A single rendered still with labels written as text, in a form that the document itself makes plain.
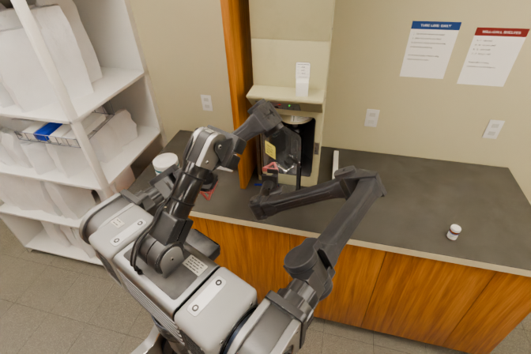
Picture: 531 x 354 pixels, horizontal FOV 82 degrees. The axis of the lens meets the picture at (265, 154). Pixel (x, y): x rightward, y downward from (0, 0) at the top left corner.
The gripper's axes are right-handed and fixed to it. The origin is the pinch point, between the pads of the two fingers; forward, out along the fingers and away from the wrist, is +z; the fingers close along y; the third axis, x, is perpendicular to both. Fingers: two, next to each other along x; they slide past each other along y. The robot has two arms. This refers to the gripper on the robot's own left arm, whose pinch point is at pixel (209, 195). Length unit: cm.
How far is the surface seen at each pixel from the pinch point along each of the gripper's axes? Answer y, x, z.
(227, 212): 4.9, -5.3, 15.9
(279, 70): 33, -26, -48
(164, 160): 20.0, 34.4, 1.0
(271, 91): 27, -23, -41
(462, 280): 5, -117, 34
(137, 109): 74, 88, 5
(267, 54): 33, -21, -55
